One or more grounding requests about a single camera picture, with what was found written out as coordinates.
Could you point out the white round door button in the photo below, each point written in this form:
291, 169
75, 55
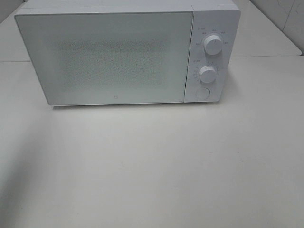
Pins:
202, 93

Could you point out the white microwave door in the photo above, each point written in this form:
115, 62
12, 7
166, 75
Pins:
98, 59

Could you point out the white lower microwave knob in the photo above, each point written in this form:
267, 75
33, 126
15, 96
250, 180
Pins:
207, 74

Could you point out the white microwave knob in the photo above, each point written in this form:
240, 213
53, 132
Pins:
207, 74
213, 44

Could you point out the white microwave oven body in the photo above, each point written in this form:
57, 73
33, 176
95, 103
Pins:
210, 17

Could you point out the white upper microwave knob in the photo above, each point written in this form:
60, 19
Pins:
213, 44

